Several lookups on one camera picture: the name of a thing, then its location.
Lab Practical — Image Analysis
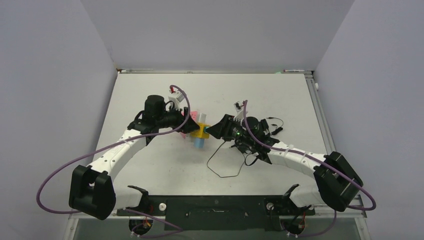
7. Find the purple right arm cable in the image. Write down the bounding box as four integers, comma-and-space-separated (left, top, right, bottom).
242, 99, 377, 239

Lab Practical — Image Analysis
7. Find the pink triangular power strip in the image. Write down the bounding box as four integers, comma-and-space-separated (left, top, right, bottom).
180, 110, 200, 139

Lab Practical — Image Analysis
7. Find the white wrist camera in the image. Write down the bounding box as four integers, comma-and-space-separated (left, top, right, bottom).
233, 101, 245, 122
168, 90, 185, 111

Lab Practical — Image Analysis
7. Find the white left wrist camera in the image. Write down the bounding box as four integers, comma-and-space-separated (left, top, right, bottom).
168, 90, 185, 111

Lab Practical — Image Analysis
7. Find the aluminium frame rail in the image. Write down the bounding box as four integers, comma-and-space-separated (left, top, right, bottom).
301, 71, 336, 155

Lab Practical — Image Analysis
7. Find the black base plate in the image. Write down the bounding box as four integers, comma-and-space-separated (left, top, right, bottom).
117, 195, 316, 231

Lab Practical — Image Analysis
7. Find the bundled black adapter cable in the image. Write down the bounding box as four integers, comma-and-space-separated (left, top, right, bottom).
264, 116, 285, 136

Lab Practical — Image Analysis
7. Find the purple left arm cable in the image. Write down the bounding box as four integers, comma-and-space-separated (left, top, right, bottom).
35, 85, 192, 239

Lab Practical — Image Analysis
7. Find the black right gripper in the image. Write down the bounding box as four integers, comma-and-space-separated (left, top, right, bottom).
207, 113, 255, 147

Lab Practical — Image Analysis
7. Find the black TP-Link adapter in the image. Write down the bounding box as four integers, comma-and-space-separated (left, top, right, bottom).
259, 119, 270, 134

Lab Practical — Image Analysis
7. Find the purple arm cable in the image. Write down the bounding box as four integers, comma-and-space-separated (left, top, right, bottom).
242, 99, 377, 239
35, 85, 192, 239

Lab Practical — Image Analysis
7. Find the yellow block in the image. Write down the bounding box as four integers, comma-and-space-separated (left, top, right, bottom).
190, 122, 210, 139

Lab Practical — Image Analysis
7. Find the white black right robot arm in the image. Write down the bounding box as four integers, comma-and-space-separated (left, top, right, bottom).
205, 114, 363, 214

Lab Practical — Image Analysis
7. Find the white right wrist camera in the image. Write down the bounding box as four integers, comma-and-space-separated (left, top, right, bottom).
233, 101, 245, 122

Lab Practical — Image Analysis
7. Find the white charger block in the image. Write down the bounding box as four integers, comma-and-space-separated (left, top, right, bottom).
197, 112, 207, 124

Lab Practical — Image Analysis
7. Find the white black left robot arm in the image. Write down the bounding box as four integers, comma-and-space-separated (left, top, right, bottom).
68, 91, 200, 220

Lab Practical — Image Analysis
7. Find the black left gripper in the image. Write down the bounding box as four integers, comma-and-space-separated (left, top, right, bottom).
155, 104, 199, 134

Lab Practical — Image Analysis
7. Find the long black adapter cable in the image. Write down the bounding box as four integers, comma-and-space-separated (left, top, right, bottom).
206, 139, 256, 179

